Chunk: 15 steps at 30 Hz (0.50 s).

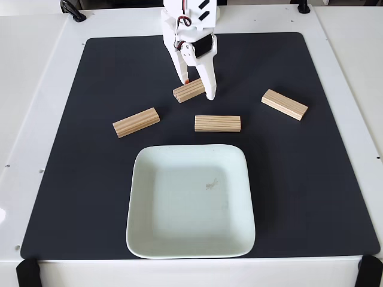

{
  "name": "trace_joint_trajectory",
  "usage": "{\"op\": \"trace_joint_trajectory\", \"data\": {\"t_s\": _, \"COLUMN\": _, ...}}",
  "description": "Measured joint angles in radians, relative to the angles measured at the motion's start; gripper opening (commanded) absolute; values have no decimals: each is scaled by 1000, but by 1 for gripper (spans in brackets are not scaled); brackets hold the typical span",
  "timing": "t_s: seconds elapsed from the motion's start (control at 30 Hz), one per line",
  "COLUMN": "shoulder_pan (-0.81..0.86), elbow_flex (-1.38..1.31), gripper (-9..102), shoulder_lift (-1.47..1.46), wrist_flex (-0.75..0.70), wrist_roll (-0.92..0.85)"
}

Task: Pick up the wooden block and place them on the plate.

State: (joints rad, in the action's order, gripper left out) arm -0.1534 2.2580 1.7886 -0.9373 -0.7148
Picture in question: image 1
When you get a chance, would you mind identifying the grooved wooden block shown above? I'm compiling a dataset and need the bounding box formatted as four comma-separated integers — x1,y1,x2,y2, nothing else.
172,78,206,103

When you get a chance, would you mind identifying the plain wooden block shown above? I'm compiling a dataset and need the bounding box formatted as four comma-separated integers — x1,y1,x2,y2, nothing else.
112,107,160,139
194,115,242,133
260,88,309,122

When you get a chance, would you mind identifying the pale green square plate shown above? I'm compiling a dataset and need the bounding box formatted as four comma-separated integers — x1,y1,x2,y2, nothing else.
125,144,257,259

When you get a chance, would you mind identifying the black rubber mat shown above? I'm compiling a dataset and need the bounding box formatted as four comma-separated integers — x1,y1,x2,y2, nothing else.
20,32,381,260

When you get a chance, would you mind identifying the red black white servo cable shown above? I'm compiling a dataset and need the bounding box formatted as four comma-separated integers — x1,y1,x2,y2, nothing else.
174,16,193,48

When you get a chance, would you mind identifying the black corner bracket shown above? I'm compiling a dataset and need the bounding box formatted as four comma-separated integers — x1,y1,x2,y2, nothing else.
15,258,41,287
355,255,383,287

